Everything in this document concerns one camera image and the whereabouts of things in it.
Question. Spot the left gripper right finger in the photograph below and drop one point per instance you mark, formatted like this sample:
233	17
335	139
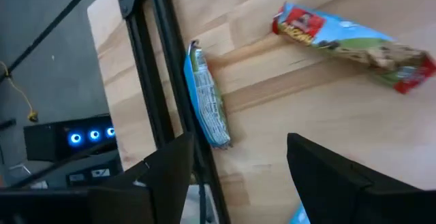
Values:
334	196

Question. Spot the thin black strut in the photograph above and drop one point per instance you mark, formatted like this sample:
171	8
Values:
51	27

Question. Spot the black table frame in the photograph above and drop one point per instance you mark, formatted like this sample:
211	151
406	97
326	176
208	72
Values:
153	81

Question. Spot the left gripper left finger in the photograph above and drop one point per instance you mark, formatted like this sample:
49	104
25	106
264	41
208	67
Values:
163	183

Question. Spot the blue green granola bar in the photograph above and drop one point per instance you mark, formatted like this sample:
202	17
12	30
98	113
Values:
207	98

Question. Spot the black computer with blue lights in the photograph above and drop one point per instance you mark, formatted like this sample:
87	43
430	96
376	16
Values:
51	142

